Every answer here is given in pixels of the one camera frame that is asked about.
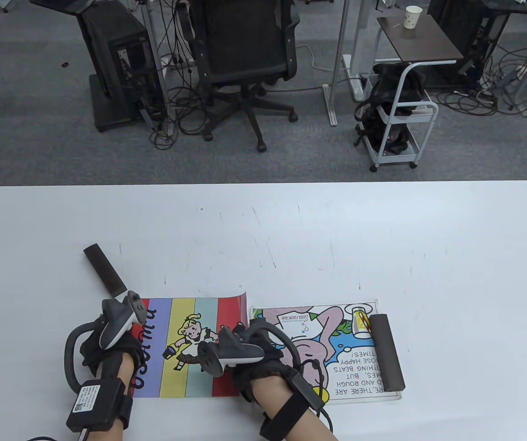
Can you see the black office chair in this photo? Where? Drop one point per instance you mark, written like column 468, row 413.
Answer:
column 245, row 46

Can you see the white desk leg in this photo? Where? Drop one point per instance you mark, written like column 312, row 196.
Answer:
column 360, row 27
column 338, row 55

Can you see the cartoon pink character poster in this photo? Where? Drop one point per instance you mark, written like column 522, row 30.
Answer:
column 337, row 330

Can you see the dark brown bar paperweight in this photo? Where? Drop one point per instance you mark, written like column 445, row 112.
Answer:
column 103, row 268
column 387, row 353

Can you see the person's left hand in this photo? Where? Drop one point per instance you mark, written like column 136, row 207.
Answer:
column 119, row 351

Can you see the grey and white controller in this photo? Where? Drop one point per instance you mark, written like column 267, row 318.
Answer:
column 227, row 356
column 116, row 321

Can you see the person's left forearm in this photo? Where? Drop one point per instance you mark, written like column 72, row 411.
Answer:
column 126, row 372

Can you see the black computer tower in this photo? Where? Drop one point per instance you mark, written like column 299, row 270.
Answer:
column 103, row 55
column 456, row 18

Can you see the brown side table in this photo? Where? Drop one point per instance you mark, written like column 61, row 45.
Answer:
column 419, row 43

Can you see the black labelled wrist box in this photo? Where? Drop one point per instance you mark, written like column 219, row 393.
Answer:
column 98, row 404

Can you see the grey desk leg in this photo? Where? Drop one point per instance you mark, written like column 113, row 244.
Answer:
column 153, row 46

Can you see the white rolling cart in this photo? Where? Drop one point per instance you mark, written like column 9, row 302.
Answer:
column 430, row 119

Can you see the rainbow striped poster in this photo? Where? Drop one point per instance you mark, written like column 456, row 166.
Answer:
column 176, row 381

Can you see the white paper cup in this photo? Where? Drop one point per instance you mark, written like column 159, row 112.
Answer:
column 413, row 18

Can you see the black bag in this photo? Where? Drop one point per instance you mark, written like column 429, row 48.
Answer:
column 385, row 78

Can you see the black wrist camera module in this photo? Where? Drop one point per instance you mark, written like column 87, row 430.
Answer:
column 307, row 390

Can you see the person's right hand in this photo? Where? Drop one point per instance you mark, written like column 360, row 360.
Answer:
column 268, row 372

